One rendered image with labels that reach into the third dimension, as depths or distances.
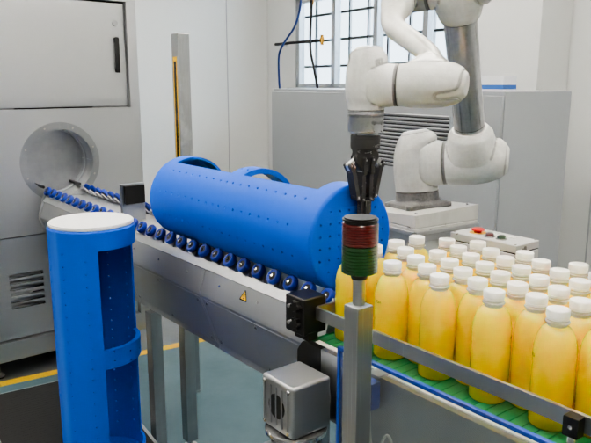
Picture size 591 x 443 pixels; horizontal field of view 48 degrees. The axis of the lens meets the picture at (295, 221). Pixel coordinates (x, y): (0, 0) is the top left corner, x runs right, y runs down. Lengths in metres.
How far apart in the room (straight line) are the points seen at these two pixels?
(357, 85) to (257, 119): 5.89
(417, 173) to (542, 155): 1.34
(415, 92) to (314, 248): 0.44
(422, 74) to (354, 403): 0.77
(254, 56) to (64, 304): 5.50
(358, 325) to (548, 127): 2.55
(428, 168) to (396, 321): 0.99
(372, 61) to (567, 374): 0.83
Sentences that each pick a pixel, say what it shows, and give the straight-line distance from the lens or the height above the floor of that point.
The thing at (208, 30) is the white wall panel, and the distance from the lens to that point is 7.25.
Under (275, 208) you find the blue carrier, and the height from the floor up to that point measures 1.16.
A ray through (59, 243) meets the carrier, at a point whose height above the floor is 0.99.
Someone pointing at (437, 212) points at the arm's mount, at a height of 1.06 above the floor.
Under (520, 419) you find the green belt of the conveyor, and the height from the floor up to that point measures 0.90.
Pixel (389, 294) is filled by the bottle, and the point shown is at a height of 1.05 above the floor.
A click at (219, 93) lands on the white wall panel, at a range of 7.27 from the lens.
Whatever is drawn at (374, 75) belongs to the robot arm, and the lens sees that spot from 1.62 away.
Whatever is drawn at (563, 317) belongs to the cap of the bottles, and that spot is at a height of 1.10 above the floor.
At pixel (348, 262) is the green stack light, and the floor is 1.18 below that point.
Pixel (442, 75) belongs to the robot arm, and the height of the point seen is 1.50.
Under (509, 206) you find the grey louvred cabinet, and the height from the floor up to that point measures 0.89.
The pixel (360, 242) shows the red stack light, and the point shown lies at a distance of 1.13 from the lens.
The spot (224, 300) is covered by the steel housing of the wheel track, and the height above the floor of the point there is 0.85.
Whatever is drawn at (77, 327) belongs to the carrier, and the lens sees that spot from 2.30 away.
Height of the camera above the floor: 1.49
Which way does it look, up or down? 12 degrees down
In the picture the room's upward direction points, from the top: straight up
